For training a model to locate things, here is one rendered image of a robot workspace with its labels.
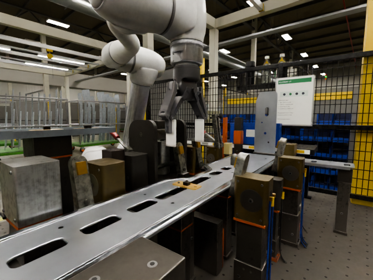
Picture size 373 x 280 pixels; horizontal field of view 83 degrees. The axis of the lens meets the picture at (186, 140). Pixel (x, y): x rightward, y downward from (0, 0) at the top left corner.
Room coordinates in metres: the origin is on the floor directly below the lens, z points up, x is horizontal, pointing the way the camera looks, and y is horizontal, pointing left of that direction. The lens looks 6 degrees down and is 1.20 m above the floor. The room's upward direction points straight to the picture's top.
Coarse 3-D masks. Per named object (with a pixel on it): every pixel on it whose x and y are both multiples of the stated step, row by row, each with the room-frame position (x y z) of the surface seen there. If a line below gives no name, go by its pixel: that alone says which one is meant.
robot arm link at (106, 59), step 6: (108, 48) 0.94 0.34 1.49; (102, 54) 1.00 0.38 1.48; (108, 54) 0.95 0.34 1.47; (102, 60) 1.03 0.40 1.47; (108, 60) 0.97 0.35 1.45; (132, 60) 1.03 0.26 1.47; (108, 66) 1.03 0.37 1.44; (114, 66) 1.00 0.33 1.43; (120, 66) 1.01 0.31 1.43; (126, 66) 1.02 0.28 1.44; (132, 66) 1.04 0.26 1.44
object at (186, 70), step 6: (180, 66) 0.56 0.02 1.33; (186, 66) 0.56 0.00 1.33; (192, 66) 0.56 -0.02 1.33; (198, 66) 0.58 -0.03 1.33; (174, 72) 0.58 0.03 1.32; (180, 72) 0.56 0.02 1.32; (186, 72) 0.56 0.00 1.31; (192, 72) 0.56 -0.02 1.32; (198, 72) 0.58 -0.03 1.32; (174, 78) 0.58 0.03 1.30; (180, 78) 0.56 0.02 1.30; (186, 78) 0.57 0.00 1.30; (192, 78) 0.57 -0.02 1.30; (198, 78) 0.58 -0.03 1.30; (180, 84) 0.56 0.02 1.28; (186, 84) 0.58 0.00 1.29; (192, 84) 0.60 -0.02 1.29; (180, 90) 0.56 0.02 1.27; (192, 96) 0.60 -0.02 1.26
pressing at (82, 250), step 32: (224, 160) 0.96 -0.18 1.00; (256, 160) 0.96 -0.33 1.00; (128, 192) 0.53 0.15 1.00; (160, 192) 0.54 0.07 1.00; (192, 192) 0.54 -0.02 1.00; (64, 224) 0.37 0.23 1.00; (128, 224) 0.37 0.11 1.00; (160, 224) 0.38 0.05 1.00; (0, 256) 0.28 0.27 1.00; (64, 256) 0.28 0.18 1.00; (96, 256) 0.28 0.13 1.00
